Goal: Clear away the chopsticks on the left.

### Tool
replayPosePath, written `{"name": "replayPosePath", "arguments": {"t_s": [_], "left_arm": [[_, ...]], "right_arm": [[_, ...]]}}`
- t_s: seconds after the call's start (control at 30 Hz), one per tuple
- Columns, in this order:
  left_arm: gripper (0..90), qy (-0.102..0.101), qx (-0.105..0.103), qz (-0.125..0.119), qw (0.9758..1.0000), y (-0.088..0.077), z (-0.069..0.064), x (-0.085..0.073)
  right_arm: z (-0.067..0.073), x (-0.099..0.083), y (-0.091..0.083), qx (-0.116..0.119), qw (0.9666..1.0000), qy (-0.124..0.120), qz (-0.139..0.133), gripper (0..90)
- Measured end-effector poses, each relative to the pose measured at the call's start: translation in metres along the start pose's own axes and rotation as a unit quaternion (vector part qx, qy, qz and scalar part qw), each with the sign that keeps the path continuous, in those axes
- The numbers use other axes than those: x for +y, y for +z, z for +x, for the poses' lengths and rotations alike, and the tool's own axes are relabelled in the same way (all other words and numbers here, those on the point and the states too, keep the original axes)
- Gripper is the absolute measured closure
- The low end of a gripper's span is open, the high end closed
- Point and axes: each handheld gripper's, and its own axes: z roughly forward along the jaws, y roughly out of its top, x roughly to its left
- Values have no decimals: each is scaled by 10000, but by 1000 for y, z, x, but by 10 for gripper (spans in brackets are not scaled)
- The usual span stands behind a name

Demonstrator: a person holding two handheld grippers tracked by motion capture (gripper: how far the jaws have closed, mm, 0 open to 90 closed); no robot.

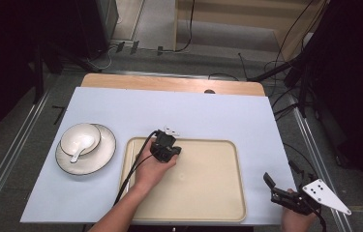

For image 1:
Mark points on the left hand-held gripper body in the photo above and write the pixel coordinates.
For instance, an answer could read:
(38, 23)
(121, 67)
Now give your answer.
(164, 145)

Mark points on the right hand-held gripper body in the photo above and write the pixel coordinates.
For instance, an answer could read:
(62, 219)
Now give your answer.
(322, 193)

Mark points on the beige plastic tray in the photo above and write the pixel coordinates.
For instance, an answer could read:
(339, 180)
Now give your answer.
(208, 187)

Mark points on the white plate with black rim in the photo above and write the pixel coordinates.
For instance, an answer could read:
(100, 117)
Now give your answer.
(101, 158)

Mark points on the white ceramic spoon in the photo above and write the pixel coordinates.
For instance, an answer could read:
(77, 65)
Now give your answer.
(84, 141)

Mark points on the white bowl with black rim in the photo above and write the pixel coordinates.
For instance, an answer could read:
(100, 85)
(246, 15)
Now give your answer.
(75, 133)

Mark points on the person's left hand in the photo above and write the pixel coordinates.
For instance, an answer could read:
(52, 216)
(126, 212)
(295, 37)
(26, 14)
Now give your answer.
(151, 172)

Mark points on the person's right hand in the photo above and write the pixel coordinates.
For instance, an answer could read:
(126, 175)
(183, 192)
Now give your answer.
(298, 224)

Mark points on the pale blue table board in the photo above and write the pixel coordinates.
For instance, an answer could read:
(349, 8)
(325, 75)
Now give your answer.
(175, 116)

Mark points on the wooden table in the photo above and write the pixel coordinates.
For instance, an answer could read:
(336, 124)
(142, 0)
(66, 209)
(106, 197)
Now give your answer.
(156, 83)

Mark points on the black stand leg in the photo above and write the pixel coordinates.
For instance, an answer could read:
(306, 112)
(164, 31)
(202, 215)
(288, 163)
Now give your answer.
(276, 69)

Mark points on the black cabinet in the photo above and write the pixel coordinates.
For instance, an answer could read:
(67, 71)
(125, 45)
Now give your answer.
(98, 25)

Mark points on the light wooden shelf unit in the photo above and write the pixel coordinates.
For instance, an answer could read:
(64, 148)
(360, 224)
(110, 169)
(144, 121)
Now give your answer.
(234, 16)

